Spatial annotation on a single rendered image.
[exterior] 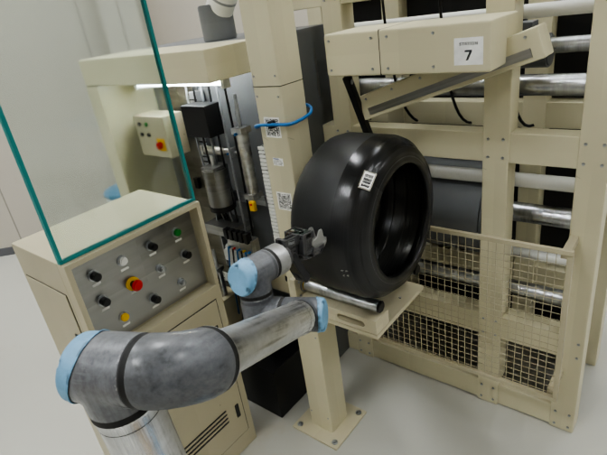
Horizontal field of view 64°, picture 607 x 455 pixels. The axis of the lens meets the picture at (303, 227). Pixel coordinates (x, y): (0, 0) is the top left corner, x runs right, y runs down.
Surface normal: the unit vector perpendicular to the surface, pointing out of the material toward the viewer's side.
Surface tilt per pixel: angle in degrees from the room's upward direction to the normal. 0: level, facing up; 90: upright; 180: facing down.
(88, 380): 67
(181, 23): 90
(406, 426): 0
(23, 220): 90
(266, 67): 90
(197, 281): 90
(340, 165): 33
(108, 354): 26
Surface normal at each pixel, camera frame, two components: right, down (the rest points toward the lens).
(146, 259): 0.78, 0.17
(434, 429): -0.14, -0.90
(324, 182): -0.54, -0.32
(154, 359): 0.16, -0.55
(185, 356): 0.42, -0.53
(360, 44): -0.61, 0.41
